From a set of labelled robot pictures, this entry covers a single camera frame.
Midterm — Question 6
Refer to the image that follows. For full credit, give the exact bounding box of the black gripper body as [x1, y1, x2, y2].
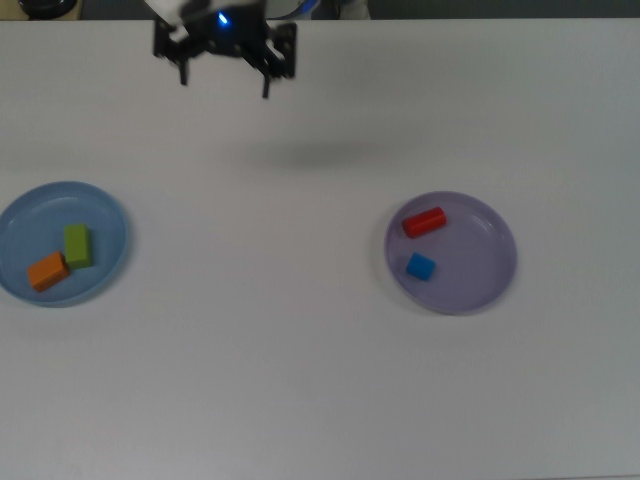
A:
[191, 23, 272, 57]

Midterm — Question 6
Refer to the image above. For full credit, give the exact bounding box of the red cylinder block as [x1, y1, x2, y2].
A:
[402, 206, 447, 240]

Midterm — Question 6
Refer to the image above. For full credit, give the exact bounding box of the green rectangular block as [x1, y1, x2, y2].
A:
[63, 223, 95, 271]

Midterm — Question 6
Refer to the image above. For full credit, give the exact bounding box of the blue hexagonal block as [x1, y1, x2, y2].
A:
[404, 252, 437, 282]

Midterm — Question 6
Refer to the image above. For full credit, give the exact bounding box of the orange rectangular block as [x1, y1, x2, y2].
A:
[26, 250, 71, 293]

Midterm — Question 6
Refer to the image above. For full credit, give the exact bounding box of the black round object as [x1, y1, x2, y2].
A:
[19, 0, 76, 14]

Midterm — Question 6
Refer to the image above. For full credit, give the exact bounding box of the blue plate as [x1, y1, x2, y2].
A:
[0, 180, 132, 309]

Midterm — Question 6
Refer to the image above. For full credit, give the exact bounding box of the purple plate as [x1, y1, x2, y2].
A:
[383, 190, 519, 316]

